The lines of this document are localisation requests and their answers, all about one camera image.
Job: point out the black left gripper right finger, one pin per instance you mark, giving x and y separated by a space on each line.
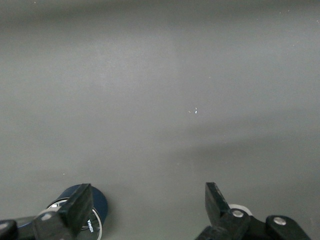
217 210

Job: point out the dark blue cooking pot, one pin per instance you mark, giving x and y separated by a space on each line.
100 202

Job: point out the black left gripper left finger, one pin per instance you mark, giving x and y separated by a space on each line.
75 210

